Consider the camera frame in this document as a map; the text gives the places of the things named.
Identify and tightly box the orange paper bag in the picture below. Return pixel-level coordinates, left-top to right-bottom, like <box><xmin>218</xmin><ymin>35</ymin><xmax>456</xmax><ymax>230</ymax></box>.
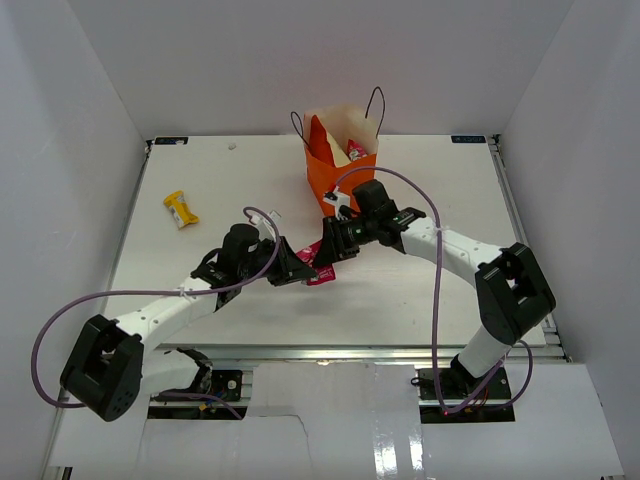
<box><xmin>290</xmin><ymin>86</ymin><xmax>386</xmax><ymax>216</ymax></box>

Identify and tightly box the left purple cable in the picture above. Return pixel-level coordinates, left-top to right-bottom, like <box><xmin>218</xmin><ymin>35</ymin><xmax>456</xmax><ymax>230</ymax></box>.
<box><xmin>30</xmin><ymin>206</ymin><xmax>282</xmax><ymax>409</ymax></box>

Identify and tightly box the pink candy packet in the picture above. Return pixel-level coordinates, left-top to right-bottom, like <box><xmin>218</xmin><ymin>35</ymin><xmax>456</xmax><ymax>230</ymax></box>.
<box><xmin>296</xmin><ymin>240</ymin><xmax>337</xmax><ymax>289</ymax></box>

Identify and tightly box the purple cable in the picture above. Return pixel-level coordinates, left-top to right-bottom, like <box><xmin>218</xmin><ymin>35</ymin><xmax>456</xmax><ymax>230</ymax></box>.
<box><xmin>331</xmin><ymin>166</ymin><xmax>534</xmax><ymax>416</ymax></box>
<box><xmin>30</xmin><ymin>206</ymin><xmax>282</xmax><ymax>409</ymax></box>

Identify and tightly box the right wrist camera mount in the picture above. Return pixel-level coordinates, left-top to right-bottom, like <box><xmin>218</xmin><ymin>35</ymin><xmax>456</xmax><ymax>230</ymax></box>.
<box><xmin>322</xmin><ymin>187</ymin><xmax>354</xmax><ymax>220</ymax></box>

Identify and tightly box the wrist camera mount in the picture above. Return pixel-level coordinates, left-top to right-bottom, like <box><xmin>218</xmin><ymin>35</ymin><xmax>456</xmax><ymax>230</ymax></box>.
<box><xmin>322</xmin><ymin>187</ymin><xmax>354</xmax><ymax>220</ymax></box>
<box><xmin>248</xmin><ymin>210</ymin><xmax>281</xmax><ymax>241</ymax></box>

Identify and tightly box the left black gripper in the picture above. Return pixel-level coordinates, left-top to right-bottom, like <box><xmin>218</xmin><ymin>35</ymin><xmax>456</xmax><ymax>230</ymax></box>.
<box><xmin>239</xmin><ymin>236</ymin><xmax>316</xmax><ymax>287</ymax></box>

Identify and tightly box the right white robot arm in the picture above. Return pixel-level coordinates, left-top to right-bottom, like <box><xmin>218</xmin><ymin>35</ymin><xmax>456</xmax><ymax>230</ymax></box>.
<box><xmin>313</xmin><ymin>180</ymin><xmax>556</xmax><ymax>399</ymax></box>

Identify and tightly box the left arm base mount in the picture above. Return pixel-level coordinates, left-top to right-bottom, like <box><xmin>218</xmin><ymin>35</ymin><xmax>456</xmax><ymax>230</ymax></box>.
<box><xmin>143</xmin><ymin>367</ymin><xmax>244</xmax><ymax>404</ymax></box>

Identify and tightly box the yellow snack packet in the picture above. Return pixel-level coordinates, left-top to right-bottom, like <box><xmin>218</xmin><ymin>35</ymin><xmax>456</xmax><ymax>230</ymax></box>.
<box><xmin>163</xmin><ymin>190</ymin><xmax>200</xmax><ymax>229</ymax></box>

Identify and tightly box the cassava chips bag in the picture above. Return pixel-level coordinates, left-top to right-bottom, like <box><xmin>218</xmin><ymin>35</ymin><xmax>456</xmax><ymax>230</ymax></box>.
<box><xmin>308</xmin><ymin>115</ymin><xmax>350</xmax><ymax>168</ymax></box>

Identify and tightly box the red candy packet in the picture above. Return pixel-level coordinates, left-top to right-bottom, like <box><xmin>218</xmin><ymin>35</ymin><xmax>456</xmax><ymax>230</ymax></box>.
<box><xmin>347</xmin><ymin>139</ymin><xmax>367</xmax><ymax>162</ymax></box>

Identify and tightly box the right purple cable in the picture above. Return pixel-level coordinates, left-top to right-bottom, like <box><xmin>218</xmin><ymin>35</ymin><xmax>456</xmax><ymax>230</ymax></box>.
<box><xmin>331</xmin><ymin>166</ymin><xmax>534</xmax><ymax>416</ymax></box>

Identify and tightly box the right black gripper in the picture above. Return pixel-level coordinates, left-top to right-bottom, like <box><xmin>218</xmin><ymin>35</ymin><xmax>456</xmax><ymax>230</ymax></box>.
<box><xmin>313</xmin><ymin>214</ymin><xmax>378</xmax><ymax>268</ymax></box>

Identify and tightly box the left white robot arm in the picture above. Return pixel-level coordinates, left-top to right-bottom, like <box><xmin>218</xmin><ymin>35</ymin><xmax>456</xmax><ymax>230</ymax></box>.
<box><xmin>60</xmin><ymin>224</ymin><xmax>316</xmax><ymax>422</ymax></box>

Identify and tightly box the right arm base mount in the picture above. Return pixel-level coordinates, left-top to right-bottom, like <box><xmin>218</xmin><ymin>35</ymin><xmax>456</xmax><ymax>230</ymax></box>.
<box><xmin>410</xmin><ymin>367</ymin><xmax>516</xmax><ymax>425</ymax></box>

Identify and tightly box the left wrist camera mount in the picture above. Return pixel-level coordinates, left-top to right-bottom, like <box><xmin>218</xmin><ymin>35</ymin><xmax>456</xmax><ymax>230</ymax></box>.
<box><xmin>248</xmin><ymin>210</ymin><xmax>281</xmax><ymax>241</ymax></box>

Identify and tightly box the aluminium table frame rail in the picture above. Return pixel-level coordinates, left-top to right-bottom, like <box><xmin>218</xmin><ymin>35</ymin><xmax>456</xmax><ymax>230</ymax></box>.
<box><xmin>158</xmin><ymin>344</ymin><xmax>564</xmax><ymax>363</ymax></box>

